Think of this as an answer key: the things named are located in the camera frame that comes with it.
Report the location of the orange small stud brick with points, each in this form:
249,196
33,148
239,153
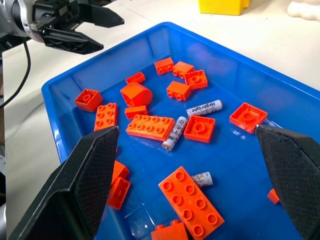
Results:
164,65
179,90
183,68

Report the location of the orange two-by-four stud plate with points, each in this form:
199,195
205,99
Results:
191,202

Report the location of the white rounded object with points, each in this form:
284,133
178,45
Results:
305,8

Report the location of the white battery orange AA print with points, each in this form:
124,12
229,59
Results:
203,180

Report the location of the orange two-by-four stud brick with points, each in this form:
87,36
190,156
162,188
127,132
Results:
150,127

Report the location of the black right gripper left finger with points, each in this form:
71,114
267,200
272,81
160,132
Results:
82,190

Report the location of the orange two-by-three stud plate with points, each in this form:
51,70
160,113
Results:
106,117

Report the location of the orange sloped brick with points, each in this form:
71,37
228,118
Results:
120,171

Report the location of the orange two-stud brick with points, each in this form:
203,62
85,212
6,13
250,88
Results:
170,232

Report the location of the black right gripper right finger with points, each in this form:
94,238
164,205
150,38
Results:
295,175

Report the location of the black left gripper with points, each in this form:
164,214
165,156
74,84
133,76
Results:
53,13

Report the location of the orange small flat brick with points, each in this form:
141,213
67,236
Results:
135,78

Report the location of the white battery Heybright print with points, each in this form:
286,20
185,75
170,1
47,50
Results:
205,107

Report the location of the red rounded plastic toy brick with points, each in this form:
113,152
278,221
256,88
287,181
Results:
137,93

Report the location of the yellow container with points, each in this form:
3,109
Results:
222,6

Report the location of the orange small plain brick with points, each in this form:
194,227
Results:
136,111

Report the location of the orange hollow rectangular brick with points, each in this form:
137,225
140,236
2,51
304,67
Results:
118,193

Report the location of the white battery round icons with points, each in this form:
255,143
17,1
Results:
175,133

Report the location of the blue plastic tray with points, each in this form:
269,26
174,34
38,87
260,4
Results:
237,162

